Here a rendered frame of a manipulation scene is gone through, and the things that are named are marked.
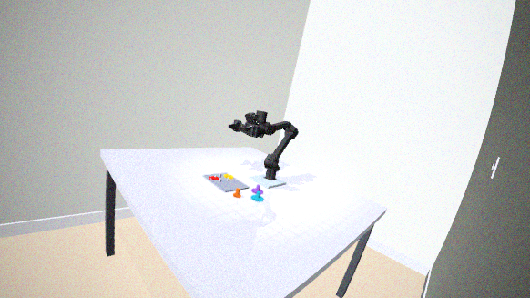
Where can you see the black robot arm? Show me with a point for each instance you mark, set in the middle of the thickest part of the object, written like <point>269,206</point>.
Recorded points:
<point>271,162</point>

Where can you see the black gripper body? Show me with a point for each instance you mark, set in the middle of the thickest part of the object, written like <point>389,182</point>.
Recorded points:
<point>256,130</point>

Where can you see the purple gear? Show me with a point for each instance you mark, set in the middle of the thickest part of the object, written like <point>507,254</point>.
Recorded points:
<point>257,189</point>

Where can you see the cyan gear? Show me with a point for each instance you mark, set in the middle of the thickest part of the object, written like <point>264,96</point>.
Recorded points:
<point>257,197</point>

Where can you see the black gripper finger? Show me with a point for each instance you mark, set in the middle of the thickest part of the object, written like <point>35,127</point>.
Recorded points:
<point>234,126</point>
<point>248,130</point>

